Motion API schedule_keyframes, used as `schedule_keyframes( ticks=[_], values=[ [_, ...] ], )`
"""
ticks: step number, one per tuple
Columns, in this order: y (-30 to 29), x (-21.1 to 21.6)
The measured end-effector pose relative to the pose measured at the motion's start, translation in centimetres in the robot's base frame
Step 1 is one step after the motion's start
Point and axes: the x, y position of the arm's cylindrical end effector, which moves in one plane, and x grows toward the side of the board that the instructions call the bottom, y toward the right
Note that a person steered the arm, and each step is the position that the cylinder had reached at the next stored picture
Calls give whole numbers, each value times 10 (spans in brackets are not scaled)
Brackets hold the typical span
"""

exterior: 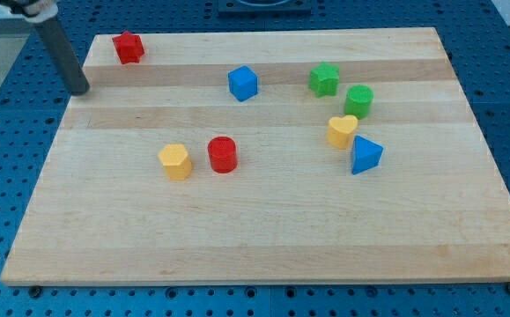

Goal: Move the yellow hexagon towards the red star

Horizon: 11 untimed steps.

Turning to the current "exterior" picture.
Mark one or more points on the green cylinder block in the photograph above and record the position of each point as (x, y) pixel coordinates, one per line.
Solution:
(358, 101)

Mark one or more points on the yellow hexagon block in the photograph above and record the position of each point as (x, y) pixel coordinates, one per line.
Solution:
(176, 162)

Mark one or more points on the yellow heart block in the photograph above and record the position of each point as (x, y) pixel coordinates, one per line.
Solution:
(341, 131)

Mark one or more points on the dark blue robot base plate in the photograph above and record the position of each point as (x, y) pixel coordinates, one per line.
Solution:
(236, 7)

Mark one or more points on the green star block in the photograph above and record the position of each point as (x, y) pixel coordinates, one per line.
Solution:
(324, 80)

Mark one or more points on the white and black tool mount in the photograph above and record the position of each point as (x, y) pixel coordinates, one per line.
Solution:
(33, 11)

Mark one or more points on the red cylinder block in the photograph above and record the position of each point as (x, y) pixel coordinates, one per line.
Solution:
(222, 153)

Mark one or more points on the blue cube block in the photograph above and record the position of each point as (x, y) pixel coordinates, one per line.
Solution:
(243, 83)

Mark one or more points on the red star block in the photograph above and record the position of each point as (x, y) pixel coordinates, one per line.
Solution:
(128, 47)

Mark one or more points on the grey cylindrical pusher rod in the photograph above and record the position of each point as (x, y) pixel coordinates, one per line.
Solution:
(62, 55)

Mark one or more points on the light wooden board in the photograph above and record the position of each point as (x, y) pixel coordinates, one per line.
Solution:
(103, 212)

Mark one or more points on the blue triangle block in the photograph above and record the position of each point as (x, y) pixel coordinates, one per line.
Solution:
(365, 155)

